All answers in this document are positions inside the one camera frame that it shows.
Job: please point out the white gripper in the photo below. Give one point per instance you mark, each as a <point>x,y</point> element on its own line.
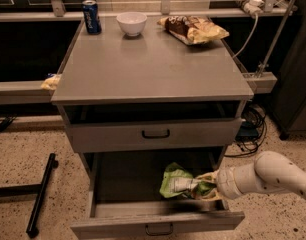
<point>223,183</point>

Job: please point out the green rice chip bag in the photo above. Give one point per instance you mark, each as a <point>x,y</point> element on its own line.
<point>179,182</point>

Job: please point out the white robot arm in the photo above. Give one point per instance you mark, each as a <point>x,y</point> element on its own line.
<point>269,173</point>

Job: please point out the closed upper grey drawer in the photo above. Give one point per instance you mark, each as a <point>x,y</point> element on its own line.
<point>111,137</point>

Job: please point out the open lower grey drawer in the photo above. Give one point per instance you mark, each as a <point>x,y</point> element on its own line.
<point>124,198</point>

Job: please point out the grey drawer cabinet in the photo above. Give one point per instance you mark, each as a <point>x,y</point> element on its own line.
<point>111,78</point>

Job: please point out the brown yellow chip bag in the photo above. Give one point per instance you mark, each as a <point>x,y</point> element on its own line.
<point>192,30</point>

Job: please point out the white bowl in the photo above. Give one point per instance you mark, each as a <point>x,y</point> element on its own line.
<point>132,23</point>

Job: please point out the white power strip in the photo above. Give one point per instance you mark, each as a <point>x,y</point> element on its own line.
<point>251,7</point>

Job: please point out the blue soda can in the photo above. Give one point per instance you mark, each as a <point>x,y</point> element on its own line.
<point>91,19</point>

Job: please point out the grey metal rail frame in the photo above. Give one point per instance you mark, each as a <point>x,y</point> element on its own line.
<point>24,92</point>

